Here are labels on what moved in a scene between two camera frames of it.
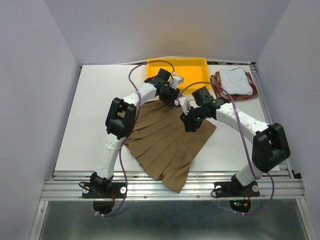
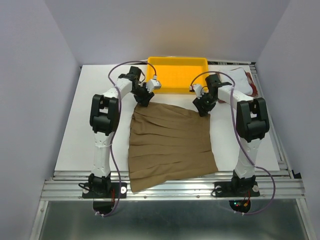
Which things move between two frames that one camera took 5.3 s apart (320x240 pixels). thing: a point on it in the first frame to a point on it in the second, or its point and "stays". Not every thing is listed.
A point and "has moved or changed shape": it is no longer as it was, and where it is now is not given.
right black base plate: [234, 189] stays
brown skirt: [162, 141] has moved or changed shape
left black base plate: [119, 191] stays
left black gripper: [170, 99] to [144, 101]
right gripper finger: [191, 124] to [202, 106]
